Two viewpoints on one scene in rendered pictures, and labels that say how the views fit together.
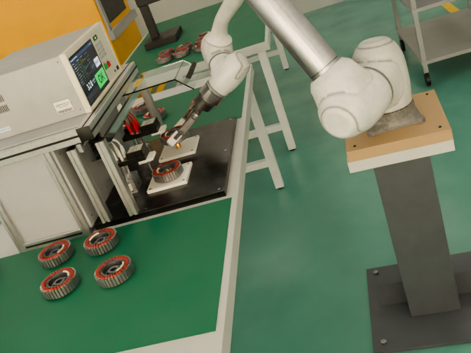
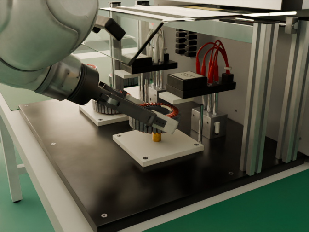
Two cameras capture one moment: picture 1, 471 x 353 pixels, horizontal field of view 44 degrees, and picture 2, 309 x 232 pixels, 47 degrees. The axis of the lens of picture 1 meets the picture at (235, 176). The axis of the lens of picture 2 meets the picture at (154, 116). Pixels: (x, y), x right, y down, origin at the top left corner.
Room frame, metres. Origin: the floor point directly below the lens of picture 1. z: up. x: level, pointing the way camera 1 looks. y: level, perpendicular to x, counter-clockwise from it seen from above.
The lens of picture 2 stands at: (2.68, -0.32, 1.11)
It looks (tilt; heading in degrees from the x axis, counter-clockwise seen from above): 21 degrees down; 138
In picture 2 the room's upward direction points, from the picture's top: straight up
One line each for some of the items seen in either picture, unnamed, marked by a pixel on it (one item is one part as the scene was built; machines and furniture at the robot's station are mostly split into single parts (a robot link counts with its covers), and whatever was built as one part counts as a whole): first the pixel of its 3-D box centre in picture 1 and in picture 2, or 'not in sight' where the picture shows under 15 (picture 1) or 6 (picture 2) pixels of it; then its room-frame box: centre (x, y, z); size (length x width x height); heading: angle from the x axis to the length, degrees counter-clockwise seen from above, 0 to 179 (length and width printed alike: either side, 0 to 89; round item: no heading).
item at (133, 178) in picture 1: (131, 182); (157, 95); (1.95, 0.36, 0.80); 0.07 x 0.05 x 0.06; 167
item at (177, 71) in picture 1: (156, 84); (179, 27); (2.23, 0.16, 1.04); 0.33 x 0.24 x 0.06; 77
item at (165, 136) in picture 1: (174, 135); (155, 117); (2.16, 0.17, 0.84); 0.11 x 0.11 x 0.04
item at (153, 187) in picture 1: (169, 177); (113, 110); (1.92, 0.22, 0.78); 0.15 x 0.15 x 0.01; 77
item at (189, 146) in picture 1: (179, 148); (156, 142); (2.16, 0.17, 0.78); 0.15 x 0.15 x 0.01; 77
